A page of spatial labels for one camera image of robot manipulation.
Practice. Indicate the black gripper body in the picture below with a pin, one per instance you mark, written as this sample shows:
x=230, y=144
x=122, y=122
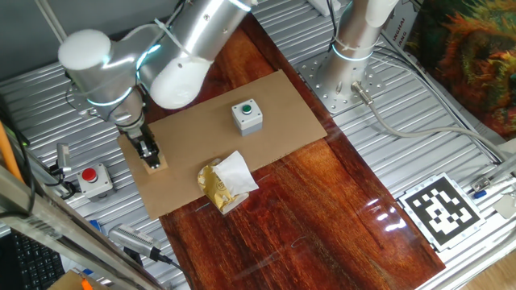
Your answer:
x=139, y=135

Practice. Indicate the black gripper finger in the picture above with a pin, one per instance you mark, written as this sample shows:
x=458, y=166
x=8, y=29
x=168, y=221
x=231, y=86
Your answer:
x=146, y=150
x=154, y=161

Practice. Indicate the small wooden block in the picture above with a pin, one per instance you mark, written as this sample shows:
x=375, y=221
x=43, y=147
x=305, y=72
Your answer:
x=163, y=166

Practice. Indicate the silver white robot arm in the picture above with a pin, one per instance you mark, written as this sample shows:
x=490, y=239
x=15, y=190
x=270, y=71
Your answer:
x=193, y=32

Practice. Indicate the brown cardboard sheet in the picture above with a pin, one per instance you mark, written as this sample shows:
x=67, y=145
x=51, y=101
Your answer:
x=209, y=145

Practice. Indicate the red push button box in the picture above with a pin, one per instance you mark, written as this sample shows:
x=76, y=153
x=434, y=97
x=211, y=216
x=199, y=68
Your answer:
x=98, y=185

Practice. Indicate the gold tissue pack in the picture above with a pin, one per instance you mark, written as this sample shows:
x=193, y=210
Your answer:
x=213, y=185

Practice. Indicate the green push button box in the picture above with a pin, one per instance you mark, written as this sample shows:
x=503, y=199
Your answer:
x=246, y=121

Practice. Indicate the metal stand pole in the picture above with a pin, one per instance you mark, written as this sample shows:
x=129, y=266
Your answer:
x=51, y=18

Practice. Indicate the brown cardboard box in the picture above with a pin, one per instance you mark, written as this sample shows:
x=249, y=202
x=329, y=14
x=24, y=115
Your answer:
x=68, y=282

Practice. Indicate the black keyboard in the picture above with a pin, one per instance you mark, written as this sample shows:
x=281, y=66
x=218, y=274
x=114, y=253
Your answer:
x=32, y=266

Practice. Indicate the red-brown wooden board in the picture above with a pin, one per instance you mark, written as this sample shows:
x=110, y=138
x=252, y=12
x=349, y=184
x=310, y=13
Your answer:
x=322, y=201

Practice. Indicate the white power strip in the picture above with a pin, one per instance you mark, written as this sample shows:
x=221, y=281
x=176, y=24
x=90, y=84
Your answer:
x=322, y=6

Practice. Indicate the white printed paper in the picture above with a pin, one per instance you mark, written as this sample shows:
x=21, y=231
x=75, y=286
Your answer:
x=399, y=28

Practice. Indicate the black white fiducial marker board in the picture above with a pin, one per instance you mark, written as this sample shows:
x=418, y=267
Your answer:
x=441, y=211

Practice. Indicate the small metal clip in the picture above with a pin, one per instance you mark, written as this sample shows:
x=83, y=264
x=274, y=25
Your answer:
x=480, y=184

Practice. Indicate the small blue cap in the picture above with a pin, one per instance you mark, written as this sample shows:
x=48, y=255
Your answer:
x=479, y=194

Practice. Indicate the colourful painted cloth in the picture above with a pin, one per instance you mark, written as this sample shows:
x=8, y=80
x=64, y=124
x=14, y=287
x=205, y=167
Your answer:
x=471, y=60

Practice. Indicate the aluminium profile bar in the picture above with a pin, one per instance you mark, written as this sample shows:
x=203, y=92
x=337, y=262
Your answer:
x=504, y=167

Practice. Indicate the white paper tag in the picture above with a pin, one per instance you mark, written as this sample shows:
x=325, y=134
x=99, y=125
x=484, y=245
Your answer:
x=506, y=206

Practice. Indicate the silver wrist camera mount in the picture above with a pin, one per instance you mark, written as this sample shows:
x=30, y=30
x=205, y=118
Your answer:
x=89, y=113

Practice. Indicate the small grey camera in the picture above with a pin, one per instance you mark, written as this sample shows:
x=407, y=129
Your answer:
x=63, y=155

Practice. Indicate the silver ribbed camera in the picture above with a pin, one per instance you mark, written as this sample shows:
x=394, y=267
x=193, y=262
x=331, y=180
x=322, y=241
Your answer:
x=133, y=239

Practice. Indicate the aluminium frame beam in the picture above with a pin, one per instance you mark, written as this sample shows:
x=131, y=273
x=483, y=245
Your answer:
x=60, y=237

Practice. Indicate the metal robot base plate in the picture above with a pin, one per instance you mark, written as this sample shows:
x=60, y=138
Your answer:
x=318, y=86

